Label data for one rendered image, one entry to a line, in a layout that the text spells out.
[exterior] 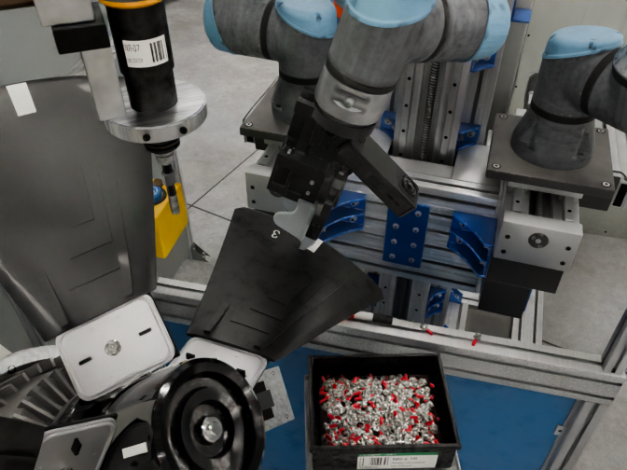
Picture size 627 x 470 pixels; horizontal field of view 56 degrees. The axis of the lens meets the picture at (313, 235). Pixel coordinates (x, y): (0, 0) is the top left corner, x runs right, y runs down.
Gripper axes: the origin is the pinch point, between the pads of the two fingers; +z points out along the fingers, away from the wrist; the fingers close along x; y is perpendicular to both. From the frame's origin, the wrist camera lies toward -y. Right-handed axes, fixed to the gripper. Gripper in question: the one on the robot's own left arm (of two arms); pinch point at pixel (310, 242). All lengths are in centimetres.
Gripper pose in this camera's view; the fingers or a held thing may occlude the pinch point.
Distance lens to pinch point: 75.5
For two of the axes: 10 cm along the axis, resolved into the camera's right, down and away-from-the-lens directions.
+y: -9.3, -3.7, -0.3
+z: -2.9, 6.8, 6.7
